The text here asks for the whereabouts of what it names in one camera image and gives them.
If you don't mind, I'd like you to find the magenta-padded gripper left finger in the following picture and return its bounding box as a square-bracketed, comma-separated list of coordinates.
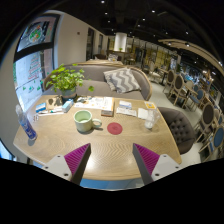
[42, 143, 92, 186]

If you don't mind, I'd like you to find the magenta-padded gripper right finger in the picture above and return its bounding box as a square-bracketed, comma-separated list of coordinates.
[132, 143, 183, 186]

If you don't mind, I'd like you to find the pale green mug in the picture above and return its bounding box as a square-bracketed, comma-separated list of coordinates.
[73, 109, 103, 134]

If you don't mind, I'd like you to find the clear plastic cup with straw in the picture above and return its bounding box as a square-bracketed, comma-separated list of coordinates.
[143, 105, 161, 131]

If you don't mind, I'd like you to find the dark tufted armchair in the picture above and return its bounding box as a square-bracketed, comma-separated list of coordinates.
[157, 106, 198, 156]

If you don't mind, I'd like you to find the flat round red coaster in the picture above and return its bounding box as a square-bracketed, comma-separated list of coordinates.
[106, 121, 124, 136]

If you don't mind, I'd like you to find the white paper napkin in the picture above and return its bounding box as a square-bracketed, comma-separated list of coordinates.
[137, 107, 150, 121]

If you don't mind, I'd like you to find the white printed pamphlet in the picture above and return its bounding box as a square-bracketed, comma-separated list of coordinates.
[115, 106, 138, 118]

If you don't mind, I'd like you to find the white pen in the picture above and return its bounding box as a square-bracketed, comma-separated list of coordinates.
[37, 111, 65, 117]

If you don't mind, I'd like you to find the small light blue box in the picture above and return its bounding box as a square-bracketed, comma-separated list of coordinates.
[61, 98, 75, 114]

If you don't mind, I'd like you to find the small white orange box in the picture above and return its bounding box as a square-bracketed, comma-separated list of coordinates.
[100, 108, 115, 118]

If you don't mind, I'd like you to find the small blue white packet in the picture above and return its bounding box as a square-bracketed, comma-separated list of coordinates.
[118, 100, 133, 110]

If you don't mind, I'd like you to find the open illustrated booklet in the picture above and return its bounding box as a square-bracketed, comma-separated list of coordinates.
[73, 96, 115, 113]

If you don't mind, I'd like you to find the brown cardboard card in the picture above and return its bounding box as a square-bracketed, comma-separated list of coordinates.
[44, 94, 64, 111]

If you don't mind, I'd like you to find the blue white flat packet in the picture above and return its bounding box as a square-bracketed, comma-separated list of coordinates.
[35, 102, 48, 115]

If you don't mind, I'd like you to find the grey curved sofa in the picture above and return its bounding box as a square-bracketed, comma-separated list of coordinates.
[43, 63, 153, 102]

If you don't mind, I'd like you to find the group of dining chairs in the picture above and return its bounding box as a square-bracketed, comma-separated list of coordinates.
[146, 61, 224, 161]

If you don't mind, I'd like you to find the green potted plant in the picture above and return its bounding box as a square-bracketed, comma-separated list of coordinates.
[44, 63, 95, 101]

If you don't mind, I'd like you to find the grey chevron cushion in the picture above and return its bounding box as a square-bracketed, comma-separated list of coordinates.
[102, 67, 142, 94]

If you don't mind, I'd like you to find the window with holiday decals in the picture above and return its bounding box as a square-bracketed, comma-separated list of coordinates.
[13, 13, 61, 113]

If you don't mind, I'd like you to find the group of ceiling lights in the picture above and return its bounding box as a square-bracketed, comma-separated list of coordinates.
[99, 0, 222, 68]

